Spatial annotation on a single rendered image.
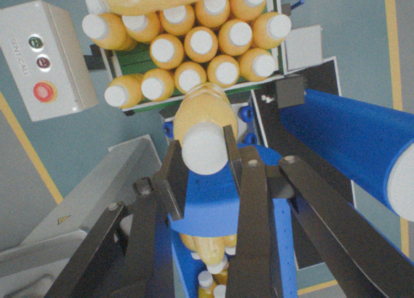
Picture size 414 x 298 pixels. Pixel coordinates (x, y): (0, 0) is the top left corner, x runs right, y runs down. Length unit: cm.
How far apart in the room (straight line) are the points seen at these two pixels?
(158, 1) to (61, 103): 27
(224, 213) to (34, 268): 57
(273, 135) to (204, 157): 137
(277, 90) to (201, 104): 38
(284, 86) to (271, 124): 94
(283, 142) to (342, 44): 72
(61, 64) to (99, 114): 121
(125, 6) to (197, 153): 29
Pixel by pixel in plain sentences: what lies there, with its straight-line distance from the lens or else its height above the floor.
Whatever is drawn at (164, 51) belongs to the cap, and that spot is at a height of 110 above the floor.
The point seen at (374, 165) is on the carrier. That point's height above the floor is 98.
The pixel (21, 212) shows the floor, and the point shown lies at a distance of 232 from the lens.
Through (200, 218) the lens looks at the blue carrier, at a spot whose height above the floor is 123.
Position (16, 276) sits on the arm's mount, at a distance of 87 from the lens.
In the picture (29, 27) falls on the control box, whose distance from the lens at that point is 56.
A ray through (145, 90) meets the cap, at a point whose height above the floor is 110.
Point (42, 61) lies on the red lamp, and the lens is 53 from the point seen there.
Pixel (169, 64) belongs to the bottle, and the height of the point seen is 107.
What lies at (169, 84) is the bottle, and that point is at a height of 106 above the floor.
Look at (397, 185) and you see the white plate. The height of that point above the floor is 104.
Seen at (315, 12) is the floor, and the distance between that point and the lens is 174.
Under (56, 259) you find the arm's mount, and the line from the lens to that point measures 79.
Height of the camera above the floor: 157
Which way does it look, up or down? 71 degrees down
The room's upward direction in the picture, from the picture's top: 173 degrees clockwise
